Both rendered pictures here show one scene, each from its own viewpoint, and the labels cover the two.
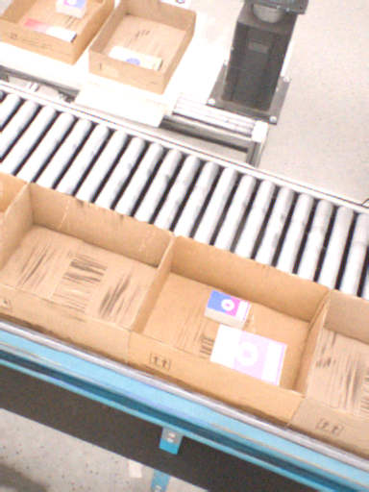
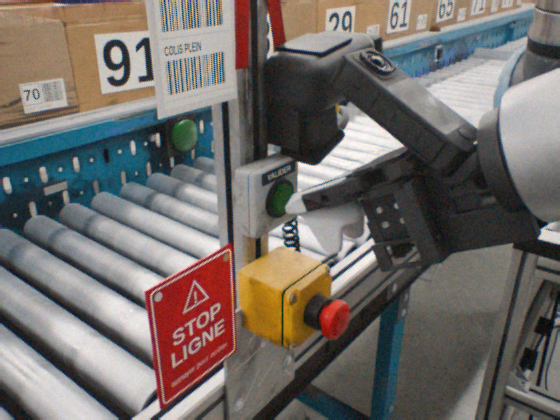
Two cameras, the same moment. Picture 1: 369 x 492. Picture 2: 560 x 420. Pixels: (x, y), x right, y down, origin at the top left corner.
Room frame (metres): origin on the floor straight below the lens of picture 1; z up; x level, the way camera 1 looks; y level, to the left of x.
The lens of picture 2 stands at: (1.69, -1.06, 1.16)
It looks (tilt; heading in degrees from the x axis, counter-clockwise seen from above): 26 degrees down; 118
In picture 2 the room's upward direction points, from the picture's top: straight up
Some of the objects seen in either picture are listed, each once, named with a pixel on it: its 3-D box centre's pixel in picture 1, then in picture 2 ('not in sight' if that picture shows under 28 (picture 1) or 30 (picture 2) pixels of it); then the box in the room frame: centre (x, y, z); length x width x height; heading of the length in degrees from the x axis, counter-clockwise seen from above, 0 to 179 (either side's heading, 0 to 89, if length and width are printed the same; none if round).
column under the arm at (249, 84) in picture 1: (258, 55); not in sight; (1.90, -0.14, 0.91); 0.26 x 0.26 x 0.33; 81
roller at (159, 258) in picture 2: (351, 276); (156, 257); (1.19, -0.51, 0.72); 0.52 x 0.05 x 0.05; 169
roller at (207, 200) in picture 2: (288, 254); (239, 215); (1.23, -0.32, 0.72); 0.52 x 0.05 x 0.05; 169
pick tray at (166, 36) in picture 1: (144, 41); not in sight; (2.01, 0.27, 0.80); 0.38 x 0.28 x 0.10; 170
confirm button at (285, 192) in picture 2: not in sight; (278, 197); (1.48, -0.66, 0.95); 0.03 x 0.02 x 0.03; 79
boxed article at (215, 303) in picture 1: (227, 309); not in sight; (0.88, -0.14, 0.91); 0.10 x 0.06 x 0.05; 79
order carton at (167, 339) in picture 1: (228, 326); (115, 50); (0.80, -0.14, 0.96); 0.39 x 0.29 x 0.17; 79
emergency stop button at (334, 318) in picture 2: not in sight; (325, 314); (1.54, -0.67, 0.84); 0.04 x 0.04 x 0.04; 79
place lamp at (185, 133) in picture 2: not in sight; (185, 135); (1.01, -0.19, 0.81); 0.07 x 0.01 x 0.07; 79
